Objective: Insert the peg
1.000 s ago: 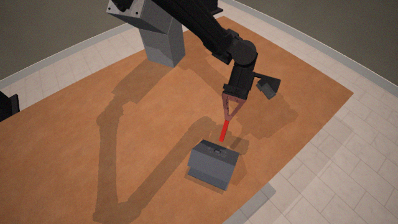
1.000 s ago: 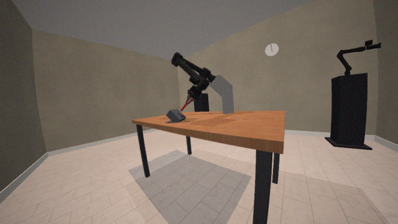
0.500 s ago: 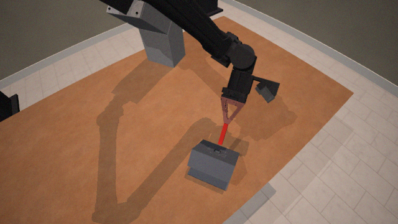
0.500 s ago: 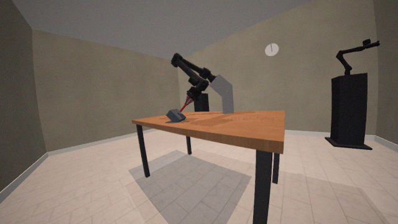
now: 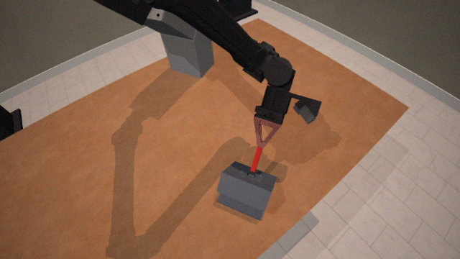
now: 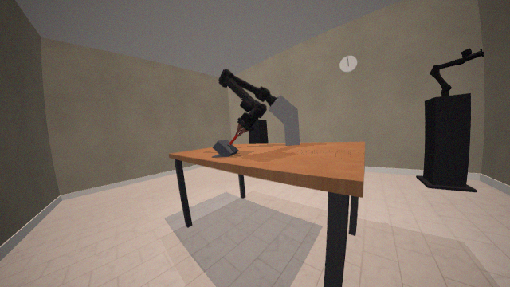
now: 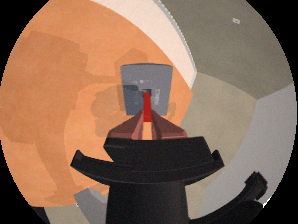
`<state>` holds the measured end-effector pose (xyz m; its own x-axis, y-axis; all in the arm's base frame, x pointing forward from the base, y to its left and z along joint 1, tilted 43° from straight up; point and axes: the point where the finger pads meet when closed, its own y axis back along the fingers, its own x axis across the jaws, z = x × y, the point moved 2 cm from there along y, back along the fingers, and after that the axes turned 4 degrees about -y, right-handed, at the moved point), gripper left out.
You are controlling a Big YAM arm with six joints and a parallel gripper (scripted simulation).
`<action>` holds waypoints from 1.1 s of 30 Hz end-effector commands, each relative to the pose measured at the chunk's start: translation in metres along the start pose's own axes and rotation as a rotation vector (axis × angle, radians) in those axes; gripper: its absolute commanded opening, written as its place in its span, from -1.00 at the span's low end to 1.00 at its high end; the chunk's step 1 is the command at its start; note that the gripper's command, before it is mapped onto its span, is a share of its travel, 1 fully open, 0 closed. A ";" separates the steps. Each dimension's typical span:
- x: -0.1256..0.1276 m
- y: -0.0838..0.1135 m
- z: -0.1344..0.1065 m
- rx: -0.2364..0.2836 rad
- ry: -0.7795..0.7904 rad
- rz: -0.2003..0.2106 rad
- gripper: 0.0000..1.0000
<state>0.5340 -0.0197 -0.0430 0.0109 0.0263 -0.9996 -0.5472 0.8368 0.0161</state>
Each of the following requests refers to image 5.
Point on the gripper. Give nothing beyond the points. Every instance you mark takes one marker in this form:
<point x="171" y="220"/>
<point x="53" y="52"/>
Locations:
<point x="264" y="115"/>

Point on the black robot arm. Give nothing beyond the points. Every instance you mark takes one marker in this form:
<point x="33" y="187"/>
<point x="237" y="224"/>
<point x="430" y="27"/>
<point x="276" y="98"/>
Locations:
<point x="213" y="21"/>

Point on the red rectangular peg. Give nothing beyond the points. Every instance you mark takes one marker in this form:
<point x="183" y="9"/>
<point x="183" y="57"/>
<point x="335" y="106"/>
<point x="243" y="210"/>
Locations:
<point x="256" y="159"/>

